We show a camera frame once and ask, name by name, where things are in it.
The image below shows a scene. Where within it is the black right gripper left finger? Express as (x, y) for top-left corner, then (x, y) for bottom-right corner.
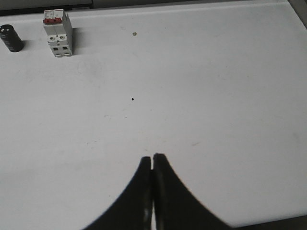
(85, 157), (153, 230)

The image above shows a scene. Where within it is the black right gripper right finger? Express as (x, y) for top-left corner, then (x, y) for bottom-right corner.
(153, 153), (231, 230)

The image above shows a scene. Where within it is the black cylindrical capacitor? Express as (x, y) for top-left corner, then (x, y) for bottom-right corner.
(0, 24), (24, 52)

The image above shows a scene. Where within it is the white circuit breaker red switch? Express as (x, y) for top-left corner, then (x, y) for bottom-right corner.
(43, 9), (73, 58)

